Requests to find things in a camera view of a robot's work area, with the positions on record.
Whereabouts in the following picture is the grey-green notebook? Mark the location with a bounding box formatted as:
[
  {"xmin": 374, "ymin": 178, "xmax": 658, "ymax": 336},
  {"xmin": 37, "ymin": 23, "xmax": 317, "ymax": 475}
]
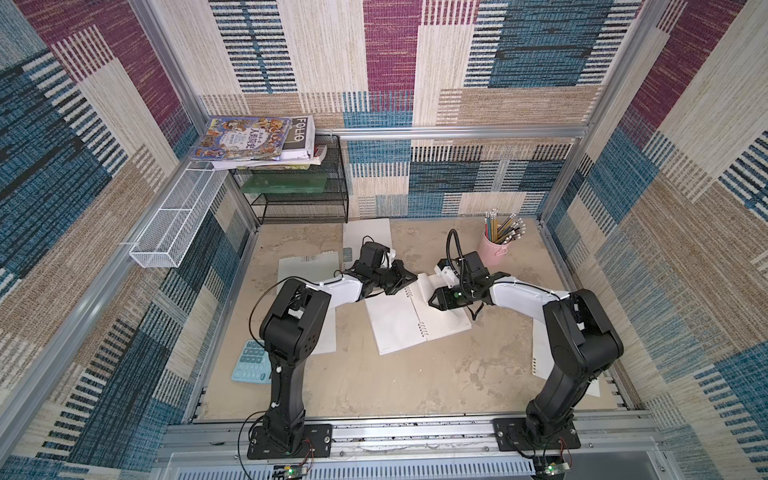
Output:
[{"xmin": 365, "ymin": 273, "xmax": 472, "ymax": 355}]

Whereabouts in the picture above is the white spiral notebook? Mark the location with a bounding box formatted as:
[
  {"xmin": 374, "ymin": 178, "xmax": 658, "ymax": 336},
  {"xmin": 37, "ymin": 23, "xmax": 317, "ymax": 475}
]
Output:
[{"xmin": 342, "ymin": 218, "xmax": 393, "ymax": 269}]

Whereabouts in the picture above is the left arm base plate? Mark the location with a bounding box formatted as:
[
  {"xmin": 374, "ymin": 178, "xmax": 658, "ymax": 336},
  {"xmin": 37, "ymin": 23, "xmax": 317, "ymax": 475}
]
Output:
[{"xmin": 246, "ymin": 424, "xmax": 333, "ymax": 460}]

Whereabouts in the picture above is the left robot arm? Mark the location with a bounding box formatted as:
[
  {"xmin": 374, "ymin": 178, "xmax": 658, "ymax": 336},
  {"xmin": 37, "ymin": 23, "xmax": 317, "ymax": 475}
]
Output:
[{"xmin": 247, "ymin": 260, "xmax": 417, "ymax": 460}]

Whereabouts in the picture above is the light blue calculator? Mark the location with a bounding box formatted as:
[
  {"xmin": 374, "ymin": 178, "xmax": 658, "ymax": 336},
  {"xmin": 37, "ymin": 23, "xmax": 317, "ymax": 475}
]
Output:
[{"xmin": 231, "ymin": 340, "xmax": 272, "ymax": 385}]

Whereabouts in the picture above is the colourful picture book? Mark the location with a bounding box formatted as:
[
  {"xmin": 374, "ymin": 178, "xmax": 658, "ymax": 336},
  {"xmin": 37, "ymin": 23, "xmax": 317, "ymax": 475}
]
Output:
[{"xmin": 190, "ymin": 116, "xmax": 292, "ymax": 161}]

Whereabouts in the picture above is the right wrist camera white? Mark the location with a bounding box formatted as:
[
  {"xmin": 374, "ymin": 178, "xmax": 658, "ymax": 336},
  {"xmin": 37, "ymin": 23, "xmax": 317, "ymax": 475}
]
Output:
[{"xmin": 435, "ymin": 259, "xmax": 459, "ymax": 288}]

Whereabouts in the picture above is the black wire shelf rack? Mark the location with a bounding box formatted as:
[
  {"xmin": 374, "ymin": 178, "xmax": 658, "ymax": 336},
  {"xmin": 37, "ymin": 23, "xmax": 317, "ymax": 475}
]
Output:
[{"xmin": 232, "ymin": 135, "xmax": 350, "ymax": 225}]

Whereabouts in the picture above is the aluminium front rail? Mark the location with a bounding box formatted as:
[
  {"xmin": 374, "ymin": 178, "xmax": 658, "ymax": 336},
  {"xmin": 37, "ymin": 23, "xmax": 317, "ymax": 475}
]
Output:
[{"xmin": 153, "ymin": 410, "xmax": 668, "ymax": 466}]

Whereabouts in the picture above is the pale green notebook far left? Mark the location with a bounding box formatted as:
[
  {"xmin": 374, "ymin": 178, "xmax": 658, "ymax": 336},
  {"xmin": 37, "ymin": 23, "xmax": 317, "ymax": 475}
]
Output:
[{"xmin": 277, "ymin": 251, "xmax": 340, "ymax": 284}]

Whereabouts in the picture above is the bundle of pencils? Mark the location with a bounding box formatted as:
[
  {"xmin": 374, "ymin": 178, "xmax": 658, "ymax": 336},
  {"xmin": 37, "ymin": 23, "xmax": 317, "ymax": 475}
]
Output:
[{"xmin": 484, "ymin": 209, "xmax": 527, "ymax": 245}]

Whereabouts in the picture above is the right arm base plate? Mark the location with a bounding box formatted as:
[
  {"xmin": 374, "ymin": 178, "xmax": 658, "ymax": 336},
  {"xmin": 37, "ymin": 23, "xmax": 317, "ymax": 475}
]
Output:
[{"xmin": 492, "ymin": 415, "xmax": 582, "ymax": 452}]

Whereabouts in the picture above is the folio book black white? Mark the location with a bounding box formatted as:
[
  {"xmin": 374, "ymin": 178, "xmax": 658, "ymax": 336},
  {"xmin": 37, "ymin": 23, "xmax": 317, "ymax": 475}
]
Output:
[{"xmin": 278, "ymin": 115, "xmax": 315, "ymax": 161}]

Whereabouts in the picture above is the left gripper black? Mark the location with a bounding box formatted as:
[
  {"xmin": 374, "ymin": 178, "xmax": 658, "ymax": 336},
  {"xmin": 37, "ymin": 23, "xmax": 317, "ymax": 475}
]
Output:
[{"xmin": 370, "ymin": 261, "xmax": 418, "ymax": 296}]

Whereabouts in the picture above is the torn white notebook page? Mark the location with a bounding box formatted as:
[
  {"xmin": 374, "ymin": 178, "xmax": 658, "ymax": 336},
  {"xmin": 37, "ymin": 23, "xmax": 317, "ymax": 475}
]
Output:
[{"xmin": 530, "ymin": 317, "xmax": 601, "ymax": 398}]

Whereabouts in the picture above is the green folder on shelf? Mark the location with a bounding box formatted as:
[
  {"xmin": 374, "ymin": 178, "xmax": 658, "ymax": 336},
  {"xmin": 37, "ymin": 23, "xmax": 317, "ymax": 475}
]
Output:
[{"xmin": 241, "ymin": 173, "xmax": 327, "ymax": 195}]

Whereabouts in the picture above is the white wire mesh basket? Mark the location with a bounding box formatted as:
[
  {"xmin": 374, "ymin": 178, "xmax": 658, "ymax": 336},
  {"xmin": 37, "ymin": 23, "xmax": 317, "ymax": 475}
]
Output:
[{"xmin": 130, "ymin": 167, "xmax": 227, "ymax": 268}]

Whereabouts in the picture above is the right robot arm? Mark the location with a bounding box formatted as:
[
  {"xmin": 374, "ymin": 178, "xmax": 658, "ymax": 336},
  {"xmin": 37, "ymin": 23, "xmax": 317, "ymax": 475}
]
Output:
[{"xmin": 428, "ymin": 272, "xmax": 624, "ymax": 451}]

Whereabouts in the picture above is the pink pencil cup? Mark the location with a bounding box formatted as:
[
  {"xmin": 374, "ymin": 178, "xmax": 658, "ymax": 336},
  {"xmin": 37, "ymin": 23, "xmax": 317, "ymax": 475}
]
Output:
[{"xmin": 477, "ymin": 234, "xmax": 509, "ymax": 267}]

